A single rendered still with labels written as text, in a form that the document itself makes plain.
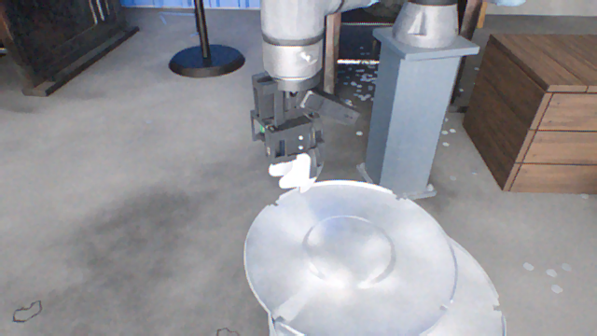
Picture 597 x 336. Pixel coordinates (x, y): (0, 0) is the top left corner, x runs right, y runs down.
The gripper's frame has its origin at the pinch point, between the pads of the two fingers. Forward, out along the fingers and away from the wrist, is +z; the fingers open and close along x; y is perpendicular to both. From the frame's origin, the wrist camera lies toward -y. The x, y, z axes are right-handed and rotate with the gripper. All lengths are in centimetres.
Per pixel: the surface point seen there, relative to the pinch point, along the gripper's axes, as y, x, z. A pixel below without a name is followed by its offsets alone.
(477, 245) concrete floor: -49, 6, 36
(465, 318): -5.9, 28.8, 2.4
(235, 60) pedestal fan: -37, -135, 32
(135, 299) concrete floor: 32, -20, 36
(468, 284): -10.1, 25.5, 2.4
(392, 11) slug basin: -84, -78, 2
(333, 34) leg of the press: -56, -76, 6
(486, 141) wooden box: -82, -21, 29
